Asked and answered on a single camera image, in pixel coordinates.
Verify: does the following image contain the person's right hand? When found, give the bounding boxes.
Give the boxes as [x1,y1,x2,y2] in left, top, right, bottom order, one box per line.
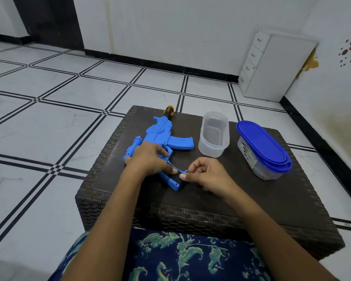
[179,157,238,200]

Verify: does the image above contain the person's left hand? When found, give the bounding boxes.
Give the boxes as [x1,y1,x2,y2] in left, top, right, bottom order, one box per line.
[123,141,179,178]

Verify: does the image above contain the blue toy gun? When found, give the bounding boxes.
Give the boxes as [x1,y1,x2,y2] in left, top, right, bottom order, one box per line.
[122,105,195,193]

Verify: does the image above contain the clear container with blue lid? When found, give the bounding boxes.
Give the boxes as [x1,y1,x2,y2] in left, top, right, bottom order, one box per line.
[198,111,230,158]

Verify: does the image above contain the labelled container with blue lid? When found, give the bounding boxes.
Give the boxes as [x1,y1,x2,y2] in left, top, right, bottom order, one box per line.
[236,121,293,181]

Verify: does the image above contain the white drawer cabinet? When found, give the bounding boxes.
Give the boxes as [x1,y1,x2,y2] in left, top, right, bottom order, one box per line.
[238,29,319,103]

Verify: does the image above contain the person's left forearm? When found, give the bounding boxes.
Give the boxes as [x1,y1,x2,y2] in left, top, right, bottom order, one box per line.
[60,171,145,281]

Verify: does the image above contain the person's right forearm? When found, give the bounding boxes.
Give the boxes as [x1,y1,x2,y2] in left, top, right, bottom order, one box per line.
[222,187,341,281]

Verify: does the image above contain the dark brown wicker table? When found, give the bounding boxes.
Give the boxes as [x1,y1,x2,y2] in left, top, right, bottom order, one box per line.
[75,105,346,261]

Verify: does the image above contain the blue floral dress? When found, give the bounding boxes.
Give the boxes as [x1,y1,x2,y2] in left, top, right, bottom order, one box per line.
[48,228,274,281]

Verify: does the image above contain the dark door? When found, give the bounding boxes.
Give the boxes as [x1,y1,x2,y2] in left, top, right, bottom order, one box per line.
[11,0,85,51]

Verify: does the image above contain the yellow butterfly wall sticker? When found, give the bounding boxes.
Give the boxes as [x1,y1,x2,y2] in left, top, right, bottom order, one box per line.
[295,48,320,80]

